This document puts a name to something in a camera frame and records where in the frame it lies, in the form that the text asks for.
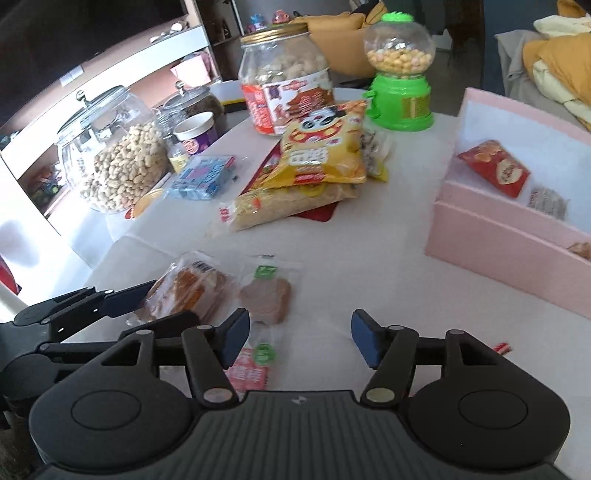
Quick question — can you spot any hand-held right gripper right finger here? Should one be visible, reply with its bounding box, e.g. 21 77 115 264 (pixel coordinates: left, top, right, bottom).
351 309 509 409

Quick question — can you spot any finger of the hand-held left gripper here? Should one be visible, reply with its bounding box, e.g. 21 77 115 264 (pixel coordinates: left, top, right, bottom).
13 280 157 340
39 310 200 365

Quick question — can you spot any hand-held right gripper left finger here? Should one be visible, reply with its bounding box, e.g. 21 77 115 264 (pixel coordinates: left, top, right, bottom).
85 308 251 409

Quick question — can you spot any clear packet of brown bread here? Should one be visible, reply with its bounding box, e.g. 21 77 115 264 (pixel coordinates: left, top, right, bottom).
135 250 241 326

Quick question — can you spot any green label brown snack packet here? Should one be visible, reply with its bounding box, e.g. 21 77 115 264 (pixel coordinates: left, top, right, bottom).
238 254 303 326

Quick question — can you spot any dark red snack pouch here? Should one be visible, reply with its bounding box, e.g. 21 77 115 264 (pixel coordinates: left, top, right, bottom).
240 141 340 224

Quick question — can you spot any pink organizer box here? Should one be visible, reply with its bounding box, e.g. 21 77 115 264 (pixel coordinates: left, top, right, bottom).
424 87 591 321

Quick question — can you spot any yellow panda snack bag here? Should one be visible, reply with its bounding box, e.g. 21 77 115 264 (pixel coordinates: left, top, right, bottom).
261 99 370 188

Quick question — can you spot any white tablecloth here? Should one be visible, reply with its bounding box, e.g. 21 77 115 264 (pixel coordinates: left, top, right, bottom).
69 85 591 480

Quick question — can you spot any red object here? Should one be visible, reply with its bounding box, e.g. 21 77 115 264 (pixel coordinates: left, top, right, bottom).
0 254 21 296

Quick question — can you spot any yellow plate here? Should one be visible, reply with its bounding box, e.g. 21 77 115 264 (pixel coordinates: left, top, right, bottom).
124 188 167 220

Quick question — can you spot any glass jar of peanuts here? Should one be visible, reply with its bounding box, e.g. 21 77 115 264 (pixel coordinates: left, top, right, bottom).
55 85 174 215

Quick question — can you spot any clear bag of yellow grains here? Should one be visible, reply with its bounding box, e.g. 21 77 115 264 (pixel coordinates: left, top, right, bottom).
208 182 358 236

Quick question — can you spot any blue tissue pack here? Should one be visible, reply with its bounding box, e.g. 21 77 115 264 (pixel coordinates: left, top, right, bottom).
165 154 236 201

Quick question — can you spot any small yellow bottle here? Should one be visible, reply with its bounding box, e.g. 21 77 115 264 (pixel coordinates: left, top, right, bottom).
166 143 191 174

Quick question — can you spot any purple paper cup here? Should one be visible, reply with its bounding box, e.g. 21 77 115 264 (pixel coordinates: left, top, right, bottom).
172 112 220 158

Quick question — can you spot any clear snack packet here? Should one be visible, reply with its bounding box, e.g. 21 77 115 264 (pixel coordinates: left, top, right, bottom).
360 127 393 183

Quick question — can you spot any glass jar with dark contents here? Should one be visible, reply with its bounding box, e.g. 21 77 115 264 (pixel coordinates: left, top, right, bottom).
154 80 227 139

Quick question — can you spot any red chip packet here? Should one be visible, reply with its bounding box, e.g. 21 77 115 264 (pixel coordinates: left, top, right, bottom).
457 139 532 199

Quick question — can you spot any small silver snack packet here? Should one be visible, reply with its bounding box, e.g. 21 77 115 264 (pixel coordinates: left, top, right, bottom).
526 186 571 222

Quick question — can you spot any green gumball machine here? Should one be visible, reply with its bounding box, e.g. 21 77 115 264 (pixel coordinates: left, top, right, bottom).
362 11 437 132

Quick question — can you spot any white shelf unit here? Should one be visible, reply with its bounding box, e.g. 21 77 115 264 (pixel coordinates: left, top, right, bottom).
0 0 241 222

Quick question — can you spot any plastic jar with gold lid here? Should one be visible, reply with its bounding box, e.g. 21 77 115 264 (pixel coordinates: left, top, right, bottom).
238 23 337 137

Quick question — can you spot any yellow sofa cushion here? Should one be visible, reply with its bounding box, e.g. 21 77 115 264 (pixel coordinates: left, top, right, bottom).
288 0 389 77

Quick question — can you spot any grey chair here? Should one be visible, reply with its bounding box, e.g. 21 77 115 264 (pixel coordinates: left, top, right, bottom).
494 30 591 130

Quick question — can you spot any yellow blanket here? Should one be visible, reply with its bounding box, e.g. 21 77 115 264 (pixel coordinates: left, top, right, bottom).
522 0 591 132

